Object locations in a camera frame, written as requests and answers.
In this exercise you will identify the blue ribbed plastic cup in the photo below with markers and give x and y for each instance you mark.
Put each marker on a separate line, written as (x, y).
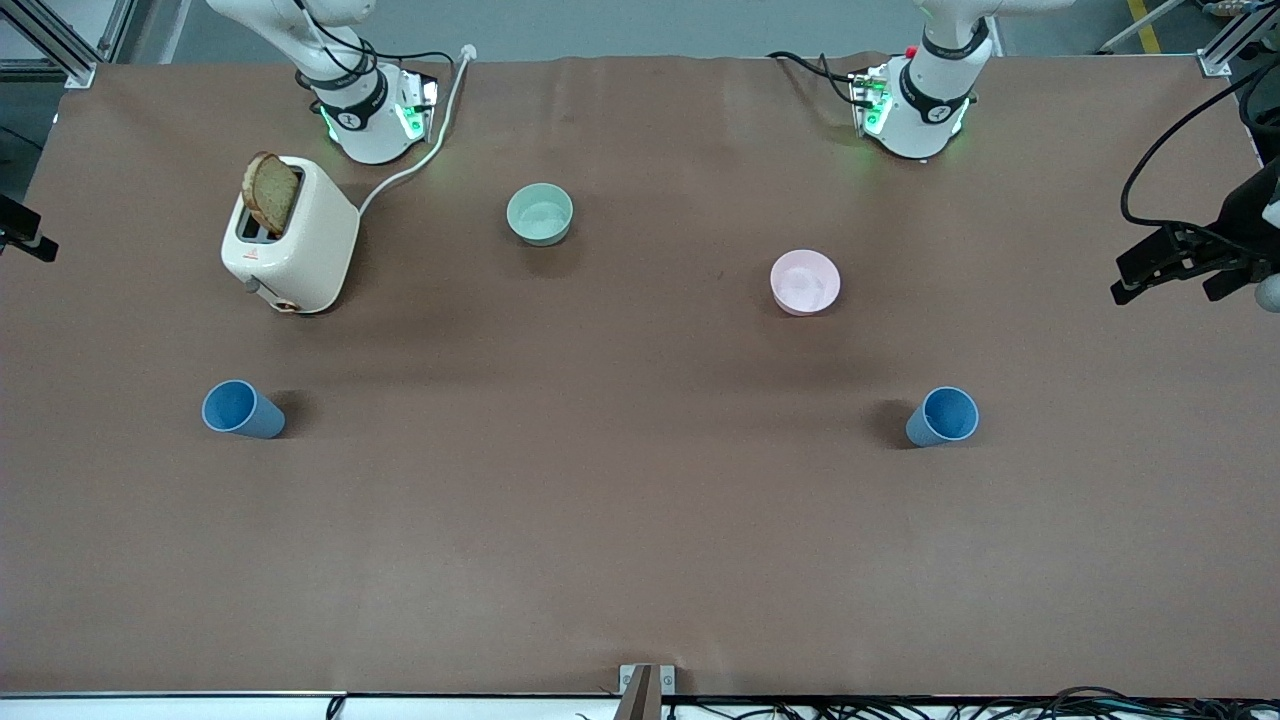
(942, 418)
(240, 412)

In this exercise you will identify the white table edge rail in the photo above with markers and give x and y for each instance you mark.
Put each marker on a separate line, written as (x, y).
(150, 708)

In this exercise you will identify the brown table cover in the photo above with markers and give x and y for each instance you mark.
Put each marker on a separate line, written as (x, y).
(640, 520)

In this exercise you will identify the grey metal bracket with post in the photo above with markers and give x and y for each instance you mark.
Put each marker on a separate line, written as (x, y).
(640, 700)

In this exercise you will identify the pink bowl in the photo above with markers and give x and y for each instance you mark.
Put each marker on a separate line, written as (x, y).
(805, 282)

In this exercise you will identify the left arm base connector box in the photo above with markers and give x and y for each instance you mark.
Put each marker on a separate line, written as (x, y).
(870, 100)

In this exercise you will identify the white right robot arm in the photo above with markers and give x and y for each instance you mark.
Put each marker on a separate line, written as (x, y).
(370, 130)

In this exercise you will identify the brown bread slice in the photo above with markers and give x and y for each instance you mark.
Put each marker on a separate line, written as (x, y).
(270, 195)

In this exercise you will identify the cream white toaster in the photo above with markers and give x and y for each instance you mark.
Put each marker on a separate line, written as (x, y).
(320, 240)

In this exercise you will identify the aluminium frame profile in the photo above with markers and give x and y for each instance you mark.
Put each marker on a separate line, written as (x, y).
(78, 72)
(1213, 62)

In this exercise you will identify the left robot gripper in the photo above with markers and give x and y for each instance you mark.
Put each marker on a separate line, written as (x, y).
(1252, 218)

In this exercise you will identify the mint green bowl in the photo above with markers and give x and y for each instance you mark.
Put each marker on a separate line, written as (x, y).
(540, 213)

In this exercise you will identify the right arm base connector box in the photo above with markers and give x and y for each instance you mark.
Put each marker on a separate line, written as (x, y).
(415, 105)

